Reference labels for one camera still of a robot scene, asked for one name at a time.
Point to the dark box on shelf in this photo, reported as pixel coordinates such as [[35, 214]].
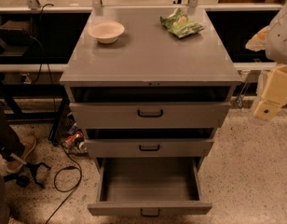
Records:
[[16, 33]]

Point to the white bowl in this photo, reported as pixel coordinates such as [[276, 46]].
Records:
[[106, 32]]

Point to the dark trouser leg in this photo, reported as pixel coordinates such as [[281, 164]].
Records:
[[9, 140]]

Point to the grey middle drawer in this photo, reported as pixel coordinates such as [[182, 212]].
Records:
[[132, 148]]

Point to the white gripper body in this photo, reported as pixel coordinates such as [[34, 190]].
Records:
[[280, 41]]

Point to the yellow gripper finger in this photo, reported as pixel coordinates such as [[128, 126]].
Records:
[[265, 110]]

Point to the black chair base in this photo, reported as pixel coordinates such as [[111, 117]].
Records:
[[31, 173]]

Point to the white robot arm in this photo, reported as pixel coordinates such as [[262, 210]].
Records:
[[272, 39]]

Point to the grey top drawer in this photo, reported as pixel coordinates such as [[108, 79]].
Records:
[[149, 115]]

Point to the grey bottom drawer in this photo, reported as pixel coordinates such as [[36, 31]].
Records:
[[149, 187]]

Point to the tan shoe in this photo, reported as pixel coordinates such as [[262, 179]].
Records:
[[28, 143]]

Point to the orange can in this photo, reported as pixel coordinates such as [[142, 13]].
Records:
[[74, 140]]

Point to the green chip bag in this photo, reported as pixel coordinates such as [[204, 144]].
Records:
[[180, 25]]

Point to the grey metal drawer cabinet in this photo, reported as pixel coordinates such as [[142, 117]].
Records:
[[147, 64]]

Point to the grey drawer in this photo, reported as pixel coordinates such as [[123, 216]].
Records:
[[149, 187], [149, 115], [132, 148]]

